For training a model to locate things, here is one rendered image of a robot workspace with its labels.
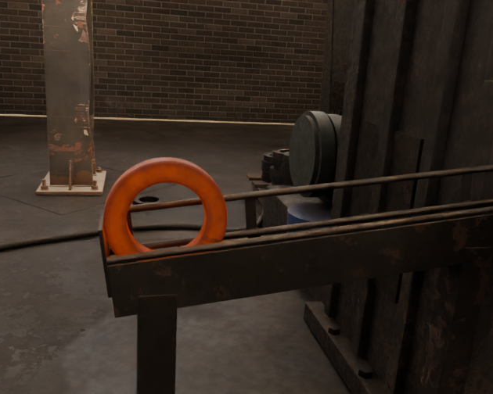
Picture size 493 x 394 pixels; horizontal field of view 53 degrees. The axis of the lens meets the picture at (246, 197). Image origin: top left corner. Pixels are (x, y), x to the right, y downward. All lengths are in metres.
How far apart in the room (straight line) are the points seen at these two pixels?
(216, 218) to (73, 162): 2.60
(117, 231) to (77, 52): 2.54
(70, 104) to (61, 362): 1.98
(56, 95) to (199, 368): 2.16
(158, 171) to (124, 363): 0.93
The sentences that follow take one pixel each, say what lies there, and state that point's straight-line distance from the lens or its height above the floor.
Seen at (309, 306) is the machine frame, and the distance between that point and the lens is 1.78.
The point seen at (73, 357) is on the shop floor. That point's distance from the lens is 1.63.
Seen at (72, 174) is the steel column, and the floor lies 0.10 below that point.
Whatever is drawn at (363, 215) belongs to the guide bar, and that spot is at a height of 0.63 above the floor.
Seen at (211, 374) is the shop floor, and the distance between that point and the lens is 1.53.
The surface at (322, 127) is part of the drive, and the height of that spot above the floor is 0.63.
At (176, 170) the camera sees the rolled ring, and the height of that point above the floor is 0.72.
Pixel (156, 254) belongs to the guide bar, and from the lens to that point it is 0.76.
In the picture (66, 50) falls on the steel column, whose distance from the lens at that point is 3.26.
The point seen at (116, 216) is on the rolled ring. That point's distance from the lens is 0.76.
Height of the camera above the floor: 0.89
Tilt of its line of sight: 16 degrees down
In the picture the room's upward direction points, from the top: 4 degrees clockwise
